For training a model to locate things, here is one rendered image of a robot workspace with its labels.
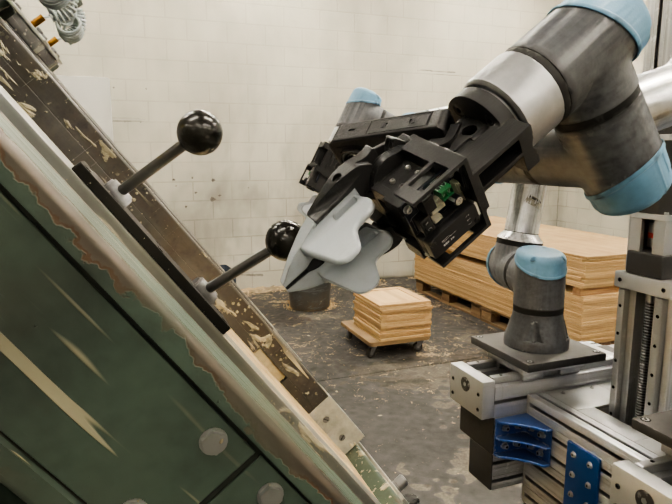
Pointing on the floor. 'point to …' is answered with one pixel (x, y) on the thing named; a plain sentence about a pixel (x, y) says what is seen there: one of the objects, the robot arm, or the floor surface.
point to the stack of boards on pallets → (594, 277)
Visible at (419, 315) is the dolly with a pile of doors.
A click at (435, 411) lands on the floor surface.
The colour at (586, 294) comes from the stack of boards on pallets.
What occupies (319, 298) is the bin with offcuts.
